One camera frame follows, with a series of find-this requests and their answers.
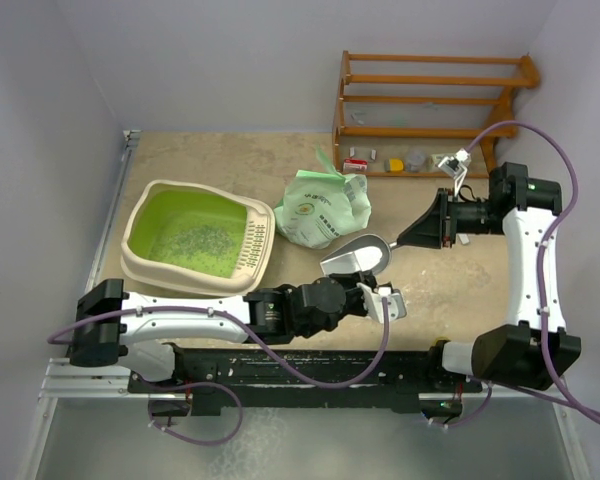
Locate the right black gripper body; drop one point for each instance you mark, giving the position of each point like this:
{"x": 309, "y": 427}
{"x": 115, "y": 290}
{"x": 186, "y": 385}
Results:
{"x": 466, "y": 217}

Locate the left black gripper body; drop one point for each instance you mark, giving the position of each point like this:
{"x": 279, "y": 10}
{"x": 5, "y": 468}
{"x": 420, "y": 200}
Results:
{"x": 355, "y": 302}

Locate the silver metal scoop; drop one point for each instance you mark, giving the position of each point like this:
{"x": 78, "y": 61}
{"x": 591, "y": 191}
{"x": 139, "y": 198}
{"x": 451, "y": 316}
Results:
{"x": 368, "y": 252}

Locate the green cat litter bag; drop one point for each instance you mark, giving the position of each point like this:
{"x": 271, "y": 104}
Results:
{"x": 320, "y": 207}

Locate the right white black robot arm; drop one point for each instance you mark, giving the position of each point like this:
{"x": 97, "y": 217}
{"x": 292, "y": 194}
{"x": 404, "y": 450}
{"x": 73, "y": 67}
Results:
{"x": 532, "y": 345}

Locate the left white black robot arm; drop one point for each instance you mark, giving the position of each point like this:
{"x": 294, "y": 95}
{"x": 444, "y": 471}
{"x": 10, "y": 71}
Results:
{"x": 132, "y": 330}

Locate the green white carton box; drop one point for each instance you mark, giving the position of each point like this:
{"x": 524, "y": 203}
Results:
{"x": 435, "y": 159}

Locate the red white small box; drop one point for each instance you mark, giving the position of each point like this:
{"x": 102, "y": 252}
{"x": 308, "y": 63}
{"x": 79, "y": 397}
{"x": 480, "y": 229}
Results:
{"x": 354, "y": 165}

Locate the beige litter box green liner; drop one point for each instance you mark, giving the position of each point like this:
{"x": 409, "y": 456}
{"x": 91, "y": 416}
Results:
{"x": 197, "y": 239}

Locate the clear plastic cup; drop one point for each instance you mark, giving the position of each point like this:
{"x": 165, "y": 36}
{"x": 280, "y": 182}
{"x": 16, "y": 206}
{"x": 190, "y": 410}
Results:
{"x": 415, "y": 160}

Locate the yellow grey tape measure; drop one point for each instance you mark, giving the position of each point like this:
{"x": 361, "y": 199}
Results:
{"x": 393, "y": 165}

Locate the yellow tape roll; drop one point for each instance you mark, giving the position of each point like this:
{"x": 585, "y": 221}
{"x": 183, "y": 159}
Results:
{"x": 440, "y": 341}

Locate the wooden shoe rack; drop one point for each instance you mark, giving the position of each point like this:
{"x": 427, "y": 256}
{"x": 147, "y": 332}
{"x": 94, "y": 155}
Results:
{"x": 525, "y": 76}

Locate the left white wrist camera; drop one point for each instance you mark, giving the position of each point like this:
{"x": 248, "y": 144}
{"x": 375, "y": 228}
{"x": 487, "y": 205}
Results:
{"x": 383, "y": 304}

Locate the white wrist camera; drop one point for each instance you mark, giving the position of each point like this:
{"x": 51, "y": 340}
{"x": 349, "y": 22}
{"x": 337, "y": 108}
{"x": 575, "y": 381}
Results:
{"x": 383, "y": 304}
{"x": 456, "y": 166}

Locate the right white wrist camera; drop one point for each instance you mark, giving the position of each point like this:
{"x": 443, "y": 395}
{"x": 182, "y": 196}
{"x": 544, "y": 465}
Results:
{"x": 456, "y": 166}

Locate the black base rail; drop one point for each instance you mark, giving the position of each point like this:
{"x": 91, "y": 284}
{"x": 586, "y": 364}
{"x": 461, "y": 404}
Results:
{"x": 402, "y": 382}

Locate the aluminium frame rail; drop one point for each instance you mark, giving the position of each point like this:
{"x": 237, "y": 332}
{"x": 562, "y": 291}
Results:
{"x": 62, "y": 380}

